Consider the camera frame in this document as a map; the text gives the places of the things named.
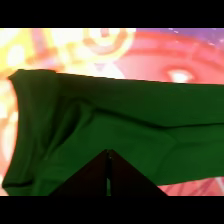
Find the dark green garment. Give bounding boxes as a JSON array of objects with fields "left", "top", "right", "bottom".
[{"left": 1, "top": 68, "right": 224, "bottom": 197}]

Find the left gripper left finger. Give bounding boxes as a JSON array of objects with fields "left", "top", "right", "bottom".
[{"left": 49, "top": 149, "right": 110, "bottom": 197}]

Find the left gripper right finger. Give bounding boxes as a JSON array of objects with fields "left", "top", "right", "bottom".
[{"left": 107, "top": 149, "right": 168, "bottom": 197}]

